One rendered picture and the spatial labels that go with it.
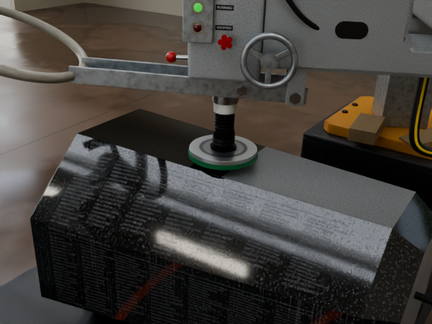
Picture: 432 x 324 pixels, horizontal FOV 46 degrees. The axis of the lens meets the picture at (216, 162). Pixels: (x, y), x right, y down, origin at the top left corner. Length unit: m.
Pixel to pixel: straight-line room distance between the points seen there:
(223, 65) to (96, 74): 0.38
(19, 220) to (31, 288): 0.64
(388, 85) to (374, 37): 0.75
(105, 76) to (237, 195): 0.52
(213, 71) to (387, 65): 0.46
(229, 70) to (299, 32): 0.21
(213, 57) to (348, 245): 0.61
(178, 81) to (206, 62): 0.12
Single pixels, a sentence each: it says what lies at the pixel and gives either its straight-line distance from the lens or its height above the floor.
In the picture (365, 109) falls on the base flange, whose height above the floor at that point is 0.78.
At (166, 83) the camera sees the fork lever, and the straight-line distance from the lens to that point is 1.48.
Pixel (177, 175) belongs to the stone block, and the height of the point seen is 0.80.
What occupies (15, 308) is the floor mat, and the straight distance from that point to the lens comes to 2.39.
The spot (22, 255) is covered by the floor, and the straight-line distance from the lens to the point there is 2.72.
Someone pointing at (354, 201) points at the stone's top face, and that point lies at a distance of 1.48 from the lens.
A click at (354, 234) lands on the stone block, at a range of 1.39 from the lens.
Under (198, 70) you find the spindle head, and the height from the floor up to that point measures 1.15.
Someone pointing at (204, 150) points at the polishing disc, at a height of 0.88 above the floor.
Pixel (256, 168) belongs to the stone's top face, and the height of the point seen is 0.82.
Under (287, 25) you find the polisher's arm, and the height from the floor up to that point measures 1.28.
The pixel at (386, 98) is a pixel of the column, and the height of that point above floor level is 0.90.
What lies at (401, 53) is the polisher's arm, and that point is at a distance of 1.43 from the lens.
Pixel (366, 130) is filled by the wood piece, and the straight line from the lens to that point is 1.98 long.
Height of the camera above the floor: 1.52
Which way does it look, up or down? 25 degrees down
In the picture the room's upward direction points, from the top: 2 degrees clockwise
